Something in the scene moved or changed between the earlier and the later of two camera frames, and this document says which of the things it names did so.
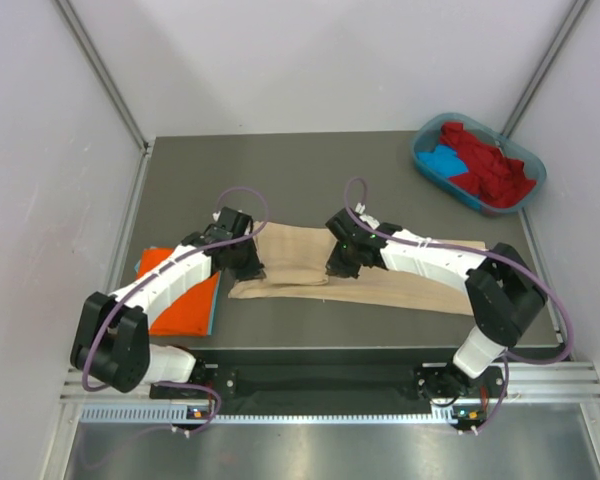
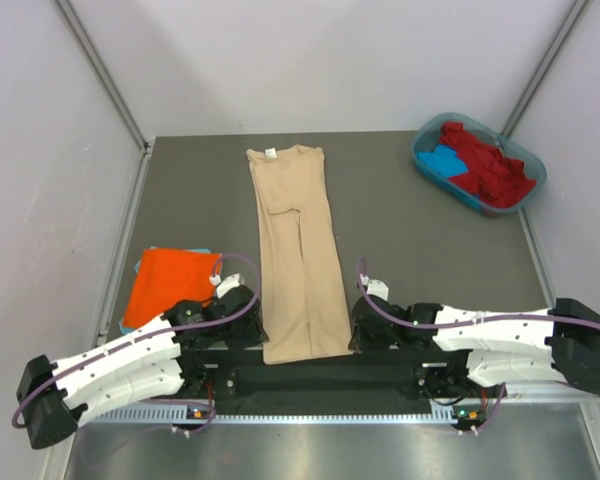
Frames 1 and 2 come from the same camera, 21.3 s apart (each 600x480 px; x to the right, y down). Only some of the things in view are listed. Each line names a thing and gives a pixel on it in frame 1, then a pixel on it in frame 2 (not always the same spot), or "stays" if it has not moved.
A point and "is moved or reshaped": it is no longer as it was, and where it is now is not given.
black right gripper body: [343, 260] → [367, 340]
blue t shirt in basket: [444, 161] stays
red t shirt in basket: [491, 176] stays
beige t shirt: [296, 259] is moved or reshaped
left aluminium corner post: [144, 140] stays
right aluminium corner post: [545, 65] stays
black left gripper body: [245, 263] → [244, 335]
